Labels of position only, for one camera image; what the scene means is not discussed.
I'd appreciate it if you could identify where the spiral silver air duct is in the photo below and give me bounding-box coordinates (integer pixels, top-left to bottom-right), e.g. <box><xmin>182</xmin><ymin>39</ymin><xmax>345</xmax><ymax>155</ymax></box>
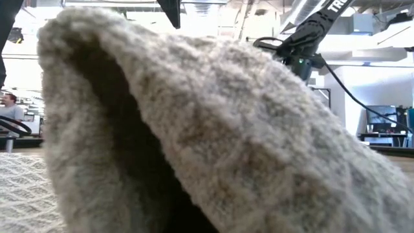
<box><xmin>184</xmin><ymin>3</ymin><xmax>221</xmax><ymax>38</ymax></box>

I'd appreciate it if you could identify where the blue panel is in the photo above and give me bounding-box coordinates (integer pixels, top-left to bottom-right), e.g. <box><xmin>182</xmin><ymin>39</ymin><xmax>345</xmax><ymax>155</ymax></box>
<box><xmin>406</xmin><ymin>108</ymin><xmax>414</xmax><ymax>148</ymax></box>

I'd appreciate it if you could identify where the black curved cable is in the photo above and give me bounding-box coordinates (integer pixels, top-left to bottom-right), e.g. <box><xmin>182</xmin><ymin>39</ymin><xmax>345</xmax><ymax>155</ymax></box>
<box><xmin>0</xmin><ymin>115</ymin><xmax>33</xmax><ymax>137</ymax></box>

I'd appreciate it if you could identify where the black metal frame stand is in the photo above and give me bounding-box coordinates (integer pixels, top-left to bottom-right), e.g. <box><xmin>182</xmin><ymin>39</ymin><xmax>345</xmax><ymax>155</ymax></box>
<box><xmin>307</xmin><ymin>85</ymin><xmax>332</xmax><ymax>110</ymax></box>

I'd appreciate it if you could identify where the person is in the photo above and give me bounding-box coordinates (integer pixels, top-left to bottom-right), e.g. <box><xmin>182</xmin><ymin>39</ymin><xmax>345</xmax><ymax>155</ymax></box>
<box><xmin>0</xmin><ymin>93</ymin><xmax>25</xmax><ymax>122</ymax></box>

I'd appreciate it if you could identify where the smooth silver air duct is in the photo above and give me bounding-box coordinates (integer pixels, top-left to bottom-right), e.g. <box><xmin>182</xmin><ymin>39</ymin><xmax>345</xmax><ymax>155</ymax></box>
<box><xmin>280</xmin><ymin>0</ymin><xmax>326</xmax><ymax>33</ymax></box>

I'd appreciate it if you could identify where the grey waffle microfiber towel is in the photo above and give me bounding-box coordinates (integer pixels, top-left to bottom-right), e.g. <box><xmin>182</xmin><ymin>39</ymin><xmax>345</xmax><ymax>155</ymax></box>
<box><xmin>0</xmin><ymin>6</ymin><xmax>414</xmax><ymax>233</ymax></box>

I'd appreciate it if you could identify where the grey metal post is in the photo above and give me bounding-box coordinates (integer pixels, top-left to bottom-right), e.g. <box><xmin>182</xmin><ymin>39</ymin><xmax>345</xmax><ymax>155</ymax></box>
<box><xmin>5</xmin><ymin>135</ymin><xmax>16</xmax><ymax>155</ymax></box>

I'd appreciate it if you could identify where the black desktop monitor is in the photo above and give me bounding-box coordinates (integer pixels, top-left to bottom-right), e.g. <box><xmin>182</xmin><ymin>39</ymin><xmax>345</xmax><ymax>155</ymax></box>
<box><xmin>365</xmin><ymin>105</ymin><xmax>398</xmax><ymax>126</ymax></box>

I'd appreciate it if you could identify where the office desk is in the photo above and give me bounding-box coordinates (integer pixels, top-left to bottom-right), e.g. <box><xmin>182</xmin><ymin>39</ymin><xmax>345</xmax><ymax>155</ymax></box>
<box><xmin>358</xmin><ymin>131</ymin><xmax>409</xmax><ymax>148</ymax></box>

